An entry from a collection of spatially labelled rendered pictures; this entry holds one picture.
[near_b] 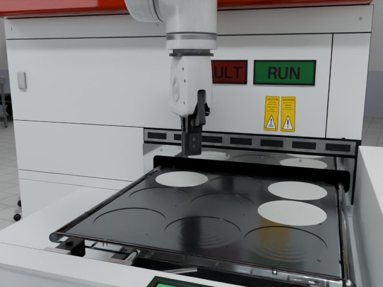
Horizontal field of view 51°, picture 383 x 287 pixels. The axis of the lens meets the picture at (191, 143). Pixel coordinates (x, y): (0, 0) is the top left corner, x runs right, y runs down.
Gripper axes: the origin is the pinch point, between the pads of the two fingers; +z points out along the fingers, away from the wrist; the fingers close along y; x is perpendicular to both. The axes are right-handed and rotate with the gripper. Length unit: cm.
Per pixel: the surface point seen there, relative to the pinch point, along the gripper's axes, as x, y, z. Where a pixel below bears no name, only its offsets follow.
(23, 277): -25.5, 33.1, 2.4
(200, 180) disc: 3.0, -3.2, 8.1
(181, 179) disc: -0.3, -5.1, 8.1
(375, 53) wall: 572, -563, -24
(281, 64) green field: 19.7, -3.7, -13.4
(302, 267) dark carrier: 2.5, 30.5, 8.0
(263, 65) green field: 16.9, -5.8, -13.3
